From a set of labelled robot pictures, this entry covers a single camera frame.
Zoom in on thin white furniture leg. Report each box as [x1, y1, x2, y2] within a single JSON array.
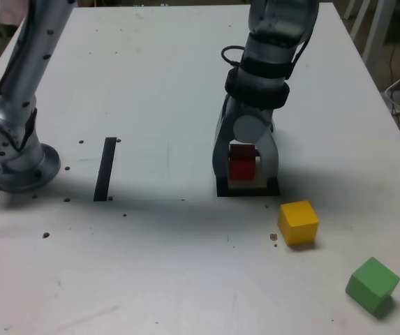
[[349, 0, 371, 38]]

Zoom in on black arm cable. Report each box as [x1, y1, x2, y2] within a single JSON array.
[[220, 34, 313, 68]]

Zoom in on thick white furniture leg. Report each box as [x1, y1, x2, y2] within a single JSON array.
[[362, 0, 394, 64]]

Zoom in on black tape square outline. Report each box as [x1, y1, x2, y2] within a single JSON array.
[[215, 176, 281, 198]]

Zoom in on black tape strip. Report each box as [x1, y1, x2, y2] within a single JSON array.
[[93, 137, 117, 202]]

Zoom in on red cube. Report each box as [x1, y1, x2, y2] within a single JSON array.
[[228, 143, 258, 182]]

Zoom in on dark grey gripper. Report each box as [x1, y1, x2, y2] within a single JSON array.
[[212, 96, 280, 184]]

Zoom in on yellow cube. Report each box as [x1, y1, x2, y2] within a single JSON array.
[[277, 200, 320, 247]]

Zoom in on green cube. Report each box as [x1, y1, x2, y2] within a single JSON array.
[[345, 257, 400, 313]]

